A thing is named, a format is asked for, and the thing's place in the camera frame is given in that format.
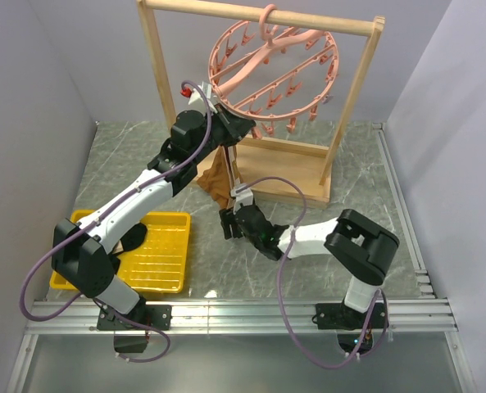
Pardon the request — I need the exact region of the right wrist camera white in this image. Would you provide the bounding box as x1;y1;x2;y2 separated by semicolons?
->
230;183;254;213

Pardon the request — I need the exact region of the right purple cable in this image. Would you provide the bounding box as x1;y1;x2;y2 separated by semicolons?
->
242;176;391;369

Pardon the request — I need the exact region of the brown underwear beige waistband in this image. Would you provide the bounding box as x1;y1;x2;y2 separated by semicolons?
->
197;147;242;210

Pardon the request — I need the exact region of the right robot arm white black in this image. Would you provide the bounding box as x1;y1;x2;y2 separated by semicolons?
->
219;204;400;331

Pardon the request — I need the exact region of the aluminium rail frame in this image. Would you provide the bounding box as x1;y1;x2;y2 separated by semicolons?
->
18;122;461;392

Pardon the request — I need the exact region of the pink round clip hanger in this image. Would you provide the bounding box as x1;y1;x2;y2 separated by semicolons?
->
208;4;339;139

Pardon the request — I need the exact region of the wooden hanging rack frame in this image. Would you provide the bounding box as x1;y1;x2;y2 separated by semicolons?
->
137;1;385;208

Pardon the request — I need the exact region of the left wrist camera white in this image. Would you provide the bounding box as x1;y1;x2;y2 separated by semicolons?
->
180;82;216;115

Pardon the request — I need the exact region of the black underwear in tray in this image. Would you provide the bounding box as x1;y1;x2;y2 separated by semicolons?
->
109;223;148;273

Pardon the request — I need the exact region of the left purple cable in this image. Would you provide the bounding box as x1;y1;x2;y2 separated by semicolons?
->
18;79;216;364

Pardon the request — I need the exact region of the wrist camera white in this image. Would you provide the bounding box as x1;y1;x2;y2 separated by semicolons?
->
230;183;254;213
180;82;216;115

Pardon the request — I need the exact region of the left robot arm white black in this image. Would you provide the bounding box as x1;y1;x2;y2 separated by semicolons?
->
52;108;256;329

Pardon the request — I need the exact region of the yellow plastic tray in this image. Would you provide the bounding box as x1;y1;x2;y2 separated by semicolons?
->
50;210;191;296

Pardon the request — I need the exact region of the purple cable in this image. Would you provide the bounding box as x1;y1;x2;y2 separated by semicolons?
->
18;79;216;364
242;176;391;369

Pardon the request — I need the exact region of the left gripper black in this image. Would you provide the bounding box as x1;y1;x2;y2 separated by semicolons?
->
192;102;255;164

